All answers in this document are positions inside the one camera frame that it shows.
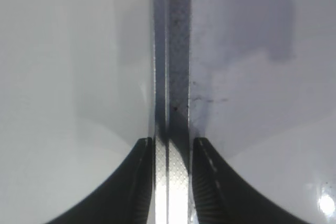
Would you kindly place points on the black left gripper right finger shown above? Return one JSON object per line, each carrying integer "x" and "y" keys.
{"x": 222, "y": 196}

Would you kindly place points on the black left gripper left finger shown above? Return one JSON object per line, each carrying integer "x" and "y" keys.
{"x": 124, "y": 197}

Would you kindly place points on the white board with grey frame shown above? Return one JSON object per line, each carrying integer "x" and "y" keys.
{"x": 257, "y": 79}

